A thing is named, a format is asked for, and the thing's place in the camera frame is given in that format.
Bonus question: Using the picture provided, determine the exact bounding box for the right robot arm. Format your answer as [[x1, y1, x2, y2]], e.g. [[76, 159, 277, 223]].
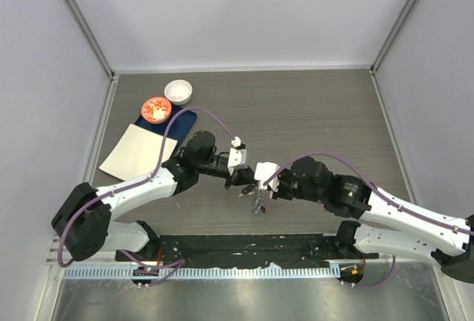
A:
[[255, 156, 473, 283]]

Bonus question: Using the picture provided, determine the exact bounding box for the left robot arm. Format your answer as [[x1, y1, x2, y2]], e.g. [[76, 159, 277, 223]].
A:
[[51, 130, 254, 262]]

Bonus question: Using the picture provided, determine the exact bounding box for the orange patterned bowl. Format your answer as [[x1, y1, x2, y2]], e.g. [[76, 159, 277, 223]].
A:
[[141, 96, 172, 124]]

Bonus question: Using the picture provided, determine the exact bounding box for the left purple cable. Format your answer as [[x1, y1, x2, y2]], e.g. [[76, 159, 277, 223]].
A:
[[58, 106, 245, 267]]

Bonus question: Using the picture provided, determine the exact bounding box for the purple cable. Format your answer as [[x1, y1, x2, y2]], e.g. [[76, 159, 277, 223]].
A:
[[263, 151, 474, 288], [58, 106, 245, 267]]

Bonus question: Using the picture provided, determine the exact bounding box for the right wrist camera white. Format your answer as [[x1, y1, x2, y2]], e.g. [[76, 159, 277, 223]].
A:
[[254, 162, 280, 192]]

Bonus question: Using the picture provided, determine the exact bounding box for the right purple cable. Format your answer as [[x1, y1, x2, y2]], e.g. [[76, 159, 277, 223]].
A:
[[263, 151, 474, 288]]

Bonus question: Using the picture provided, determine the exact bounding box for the blue tray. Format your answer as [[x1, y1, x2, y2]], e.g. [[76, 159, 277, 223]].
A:
[[134, 105, 197, 149]]

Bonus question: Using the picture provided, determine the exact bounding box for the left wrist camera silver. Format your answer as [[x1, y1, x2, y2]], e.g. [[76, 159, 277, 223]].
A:
[[227, 148, 247, 175]]

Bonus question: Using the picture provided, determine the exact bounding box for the white bowl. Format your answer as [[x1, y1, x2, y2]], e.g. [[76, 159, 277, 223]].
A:
[[164, 79, 193, 105]]

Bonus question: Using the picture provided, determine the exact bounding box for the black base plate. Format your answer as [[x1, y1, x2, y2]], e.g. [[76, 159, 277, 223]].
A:
[[133, 234, 379, 269]]

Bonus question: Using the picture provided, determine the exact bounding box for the large keyring with blue handle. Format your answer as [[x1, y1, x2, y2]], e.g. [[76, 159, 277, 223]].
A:
[[239, 184, 266, 214]]

